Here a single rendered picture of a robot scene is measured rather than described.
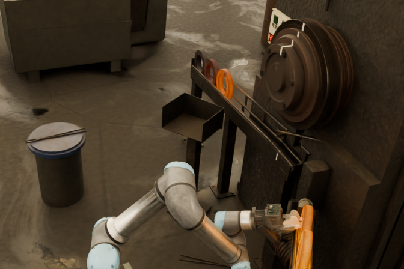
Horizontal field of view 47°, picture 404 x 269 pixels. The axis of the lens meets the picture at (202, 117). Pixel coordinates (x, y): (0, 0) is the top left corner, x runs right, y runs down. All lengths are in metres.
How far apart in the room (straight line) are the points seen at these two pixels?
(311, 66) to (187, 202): 0.72
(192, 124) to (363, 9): 1.13
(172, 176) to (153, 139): 1.77
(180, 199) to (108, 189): 1.44
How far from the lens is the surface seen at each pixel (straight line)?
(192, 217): 1.65
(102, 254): 1.86
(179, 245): 2.69
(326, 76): 1.84
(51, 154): 2.67
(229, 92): 2.71
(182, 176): 1.70
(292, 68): 1.87
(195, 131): 2.49
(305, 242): 1.70
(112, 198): 2.97
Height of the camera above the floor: 1.98
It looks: 32 degrees down
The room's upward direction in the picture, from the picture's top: 5 degrees clockwise
